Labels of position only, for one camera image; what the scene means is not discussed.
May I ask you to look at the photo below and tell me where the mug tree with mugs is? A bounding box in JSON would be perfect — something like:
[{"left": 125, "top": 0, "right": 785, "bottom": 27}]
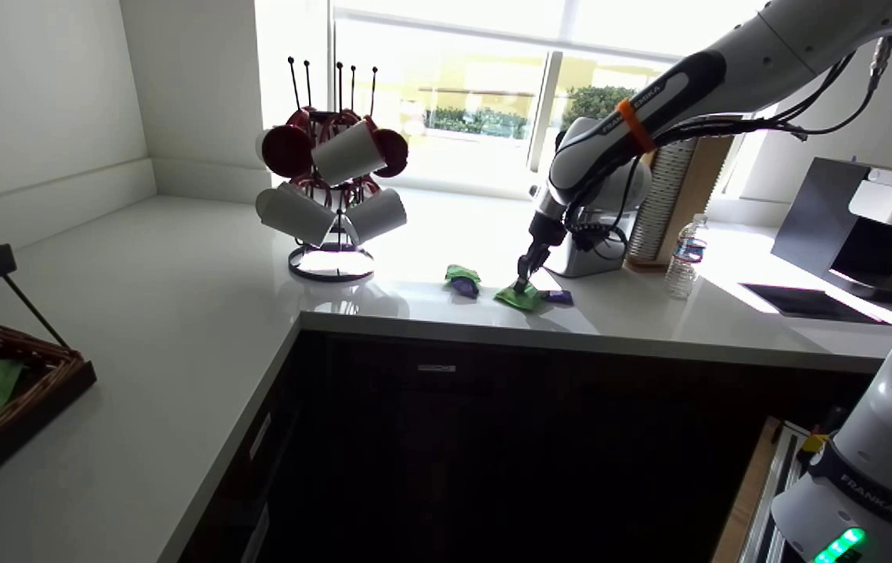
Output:
[{"left": 253, "top": 59, "right": 411, "bottom": 283}]

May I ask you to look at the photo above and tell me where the clear water bottle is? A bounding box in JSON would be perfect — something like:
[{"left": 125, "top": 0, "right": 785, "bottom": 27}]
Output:
[{"left": 667, "top": 214, "right": 708, "bottom": 302}]

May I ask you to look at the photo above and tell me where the wooden cup dispenser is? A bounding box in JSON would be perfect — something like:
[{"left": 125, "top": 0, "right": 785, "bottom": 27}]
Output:
[{"left": 629, "top": 135, "right": 732, "bottom": 271}]

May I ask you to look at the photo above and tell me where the green sachet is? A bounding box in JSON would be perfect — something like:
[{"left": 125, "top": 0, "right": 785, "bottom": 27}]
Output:
[
  {"left": 444, "top": 264, "right": 483, "bottom": 285},
  {"left": 493, "top": 285, "right": 542, "bottom": 312}
]

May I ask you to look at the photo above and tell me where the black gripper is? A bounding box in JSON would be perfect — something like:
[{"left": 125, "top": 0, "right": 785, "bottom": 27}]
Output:
[{"left": 513, "top": 214, "right": 568, "bottom": 291}]

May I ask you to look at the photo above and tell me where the purple sachet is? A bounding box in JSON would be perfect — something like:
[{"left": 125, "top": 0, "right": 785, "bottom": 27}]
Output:
[
  {"left": 449, "top": 278, "right": 479, "bottom": 302},
  {"left": 542, "top": 291, "right": 575, "bottom": 308}
]

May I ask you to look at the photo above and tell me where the robot base with buttons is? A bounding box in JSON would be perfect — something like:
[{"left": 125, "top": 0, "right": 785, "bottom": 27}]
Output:
[{"left": 770, "top": 350, "right": 892, "bottom": 563}]

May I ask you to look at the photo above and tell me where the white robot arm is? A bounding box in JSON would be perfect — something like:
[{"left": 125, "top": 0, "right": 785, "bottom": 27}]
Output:
[{"left": 517, "top": 0, "right": 892, "bottom": 289}]

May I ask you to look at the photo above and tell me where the dark kitchen cabinet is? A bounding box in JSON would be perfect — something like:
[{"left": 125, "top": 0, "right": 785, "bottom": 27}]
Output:
[{"left": 178, "top": 331, "right": 876, "bottom": 563}]

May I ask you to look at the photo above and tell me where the black coffee machine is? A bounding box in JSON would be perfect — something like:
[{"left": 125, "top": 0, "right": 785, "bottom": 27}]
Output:
[{"left": 774, "top": 156, "right": 892, "bottom": 305}]

